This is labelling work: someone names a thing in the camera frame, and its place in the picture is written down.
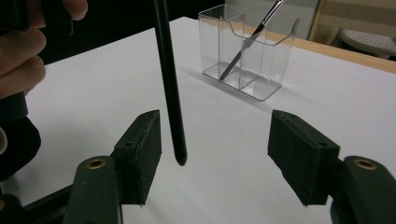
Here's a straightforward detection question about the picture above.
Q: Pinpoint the black thin paintbrush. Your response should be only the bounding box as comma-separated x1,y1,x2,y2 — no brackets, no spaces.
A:
219,0,286,81
151,0,189,167

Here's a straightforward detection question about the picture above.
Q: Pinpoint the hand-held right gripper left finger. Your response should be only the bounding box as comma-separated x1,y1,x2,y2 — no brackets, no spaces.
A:
111,108,163,207

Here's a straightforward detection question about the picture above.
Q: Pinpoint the light wooden furniture frame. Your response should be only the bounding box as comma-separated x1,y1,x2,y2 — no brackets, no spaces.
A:
307,0,396,41

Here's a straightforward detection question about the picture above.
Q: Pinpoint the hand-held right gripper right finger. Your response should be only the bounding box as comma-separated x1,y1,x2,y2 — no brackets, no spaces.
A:
266,108,342,207

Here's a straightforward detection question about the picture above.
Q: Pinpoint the white perforated stool seat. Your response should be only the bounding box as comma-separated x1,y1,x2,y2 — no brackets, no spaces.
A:
337,28,396,60

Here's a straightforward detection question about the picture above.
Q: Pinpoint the clear acrylic organizer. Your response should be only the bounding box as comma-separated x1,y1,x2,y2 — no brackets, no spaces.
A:
197,3,301,102

